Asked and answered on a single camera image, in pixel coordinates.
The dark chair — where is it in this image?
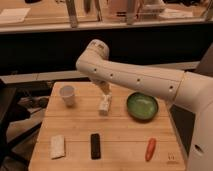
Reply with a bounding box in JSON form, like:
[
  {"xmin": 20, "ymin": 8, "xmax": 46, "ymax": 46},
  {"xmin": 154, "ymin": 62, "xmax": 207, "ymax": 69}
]
[{"xmin": 0, "ymin": 79, "xmax": 41, "ymax": 168}]

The grey metal post left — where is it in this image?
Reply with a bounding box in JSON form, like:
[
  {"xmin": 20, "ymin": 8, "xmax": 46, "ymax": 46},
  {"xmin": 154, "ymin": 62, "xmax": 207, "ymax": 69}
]
[{"xmin": 66, "ymin": 0, "xmax": 78, "ymax": 28}]

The grey metal post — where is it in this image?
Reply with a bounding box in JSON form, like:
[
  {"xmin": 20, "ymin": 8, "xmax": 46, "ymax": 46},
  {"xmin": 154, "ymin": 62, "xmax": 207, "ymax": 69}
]
[
  {"xmin": 126, "ymin": 0, "xmax": 136, "ymax": 25},
  {"xmin": 66, "ymin": 0, "xmax": 78, "ymax": 28}
]

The white plastic bottle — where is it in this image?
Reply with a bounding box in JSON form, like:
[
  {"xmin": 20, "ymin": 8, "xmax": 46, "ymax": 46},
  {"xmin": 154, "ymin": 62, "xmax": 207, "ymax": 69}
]
[{"xmin": 99, "ymin": 93, "xmax": 112, "ymax": 116}]

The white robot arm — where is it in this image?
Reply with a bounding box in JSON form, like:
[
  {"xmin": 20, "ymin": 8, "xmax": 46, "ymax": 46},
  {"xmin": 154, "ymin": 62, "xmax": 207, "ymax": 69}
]
[{"xmin": 76, "ymin": 39, "xmax": 213, "ymax": 171}]

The black remote bar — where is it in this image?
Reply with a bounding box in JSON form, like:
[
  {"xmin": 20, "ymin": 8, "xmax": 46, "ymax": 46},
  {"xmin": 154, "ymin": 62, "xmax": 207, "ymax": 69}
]
[{"xmin": 90, "ymin": 134, "xmax": 101, "ymax": 159}]

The orange carrot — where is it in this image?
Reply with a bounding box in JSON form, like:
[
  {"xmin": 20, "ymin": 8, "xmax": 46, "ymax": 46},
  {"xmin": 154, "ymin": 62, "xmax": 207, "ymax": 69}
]
[{"xmin": 145, "ymin": 138, "xmax": 156, "ymax": 161}]

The white paper sheet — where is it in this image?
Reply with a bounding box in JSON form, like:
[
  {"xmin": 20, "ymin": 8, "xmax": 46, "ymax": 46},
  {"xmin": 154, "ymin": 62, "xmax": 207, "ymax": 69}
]
[{"xmin": 0, "ymin": 8, "xmax": 30, "ymax": 24}]

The green bowl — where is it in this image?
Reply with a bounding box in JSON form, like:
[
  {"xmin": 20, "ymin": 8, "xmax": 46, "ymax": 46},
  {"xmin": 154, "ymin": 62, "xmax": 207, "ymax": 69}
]
[{"xmin": 126, "ymin": 92, "xmax": 158, "ymax": 121}]

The grey metal post right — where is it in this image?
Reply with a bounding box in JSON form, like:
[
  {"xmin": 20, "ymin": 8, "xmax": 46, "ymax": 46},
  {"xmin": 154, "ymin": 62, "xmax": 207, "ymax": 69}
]
[{"xmin": 126, "ymin": 0, "xmax": 136, "ymax": 25}]

